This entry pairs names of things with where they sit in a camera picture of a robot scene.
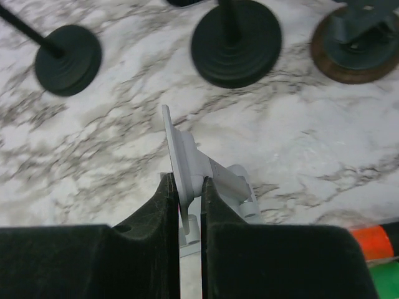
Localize silver folding phone stand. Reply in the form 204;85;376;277
162;105;261;257

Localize brown round base phone stand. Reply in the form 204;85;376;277
310;1;398;85

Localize orange capped marker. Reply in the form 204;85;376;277
350;221;398;260

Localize short black phone stand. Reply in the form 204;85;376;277
191;1;282;88

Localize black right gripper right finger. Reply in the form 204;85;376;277
201;178;378;298

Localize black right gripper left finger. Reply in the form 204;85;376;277
1;174;180;298

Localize green capped marker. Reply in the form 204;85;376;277
367;257;399;299

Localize tall black phone stand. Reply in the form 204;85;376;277
1;6;103;97

